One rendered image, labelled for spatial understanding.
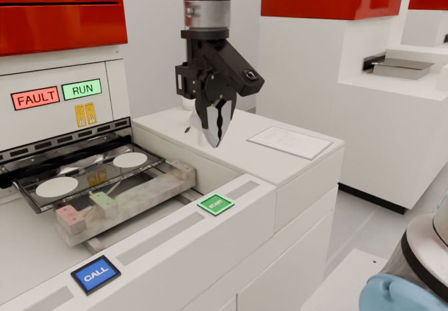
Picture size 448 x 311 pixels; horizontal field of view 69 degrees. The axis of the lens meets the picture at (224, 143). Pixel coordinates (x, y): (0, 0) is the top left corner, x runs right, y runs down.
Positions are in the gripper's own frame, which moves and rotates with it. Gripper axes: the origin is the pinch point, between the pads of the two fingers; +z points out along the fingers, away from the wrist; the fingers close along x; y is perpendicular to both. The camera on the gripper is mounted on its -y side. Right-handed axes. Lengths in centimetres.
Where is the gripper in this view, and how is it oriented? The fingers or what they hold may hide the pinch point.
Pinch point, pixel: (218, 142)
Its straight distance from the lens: 61.4
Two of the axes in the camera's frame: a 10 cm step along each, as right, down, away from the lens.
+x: -7.0, 2.9, -6.6
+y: -7.2, -2.8, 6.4
